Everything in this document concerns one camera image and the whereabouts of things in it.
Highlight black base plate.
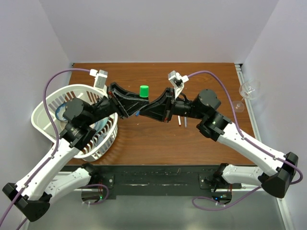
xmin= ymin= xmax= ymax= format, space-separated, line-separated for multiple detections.
xmin=59 ymin=164 xmax=243 ymax=201

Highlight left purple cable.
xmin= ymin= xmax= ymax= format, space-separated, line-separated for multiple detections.
xmin=0 ymin=69 xmax=93 ymax=230

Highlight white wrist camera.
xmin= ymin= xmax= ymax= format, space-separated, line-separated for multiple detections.
xmin=168 ymin=71 xmax=189 ymax=99
xmin=90 ymin=69 xmax=108 ymax=92

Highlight white red-tipped marker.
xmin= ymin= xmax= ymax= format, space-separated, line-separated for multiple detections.
xmin=177 ymin=116 xmax=181 ymax=126

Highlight blue white ceramic bowl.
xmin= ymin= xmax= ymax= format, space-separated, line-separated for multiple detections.
xmin=55 ymin=103 xmax=67 ymax=122

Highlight white plastic basket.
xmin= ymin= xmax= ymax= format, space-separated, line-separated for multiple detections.
xmin=31 ymin=84 xmax=118 ymax=162

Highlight green highlighter cap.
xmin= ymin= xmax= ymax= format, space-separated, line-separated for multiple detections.
xmin=139 ymin=85 xmax=149 ymax=98

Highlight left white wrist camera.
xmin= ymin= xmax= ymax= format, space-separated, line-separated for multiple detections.
xmin=90 ymin=69 xmax=108 ymax=92

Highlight purple cable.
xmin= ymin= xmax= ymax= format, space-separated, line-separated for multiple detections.
xmin=0 ymin=69 xmax=93 ymax=230
xmin=187 ymin=70 xmax=304 ymax=211

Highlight stacked ceramic plates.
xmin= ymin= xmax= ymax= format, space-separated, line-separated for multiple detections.
xmin=90 ymin=117 xmax=108 ymax=138

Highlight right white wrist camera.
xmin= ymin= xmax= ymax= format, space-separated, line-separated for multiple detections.
xmin=168 ymin=71 xmax=189 ymax=99

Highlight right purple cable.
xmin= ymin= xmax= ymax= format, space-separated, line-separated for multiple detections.
xmin=187 ymin=70 xmax=304 ymax=211

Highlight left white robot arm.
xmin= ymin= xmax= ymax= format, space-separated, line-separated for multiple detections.
xmin=3 ymin=83 xmax=149 ymax=222

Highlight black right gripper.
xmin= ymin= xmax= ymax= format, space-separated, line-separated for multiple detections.
xmin=140 ymin=87 xmax=205 ymax=123

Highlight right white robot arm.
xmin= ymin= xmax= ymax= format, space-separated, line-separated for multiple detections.
xmin=140 ymin=88 xmax=298 ymax=198

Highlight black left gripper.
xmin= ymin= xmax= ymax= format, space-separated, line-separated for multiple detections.
xmin=84 ymin=82 xmax=150 ymax=126

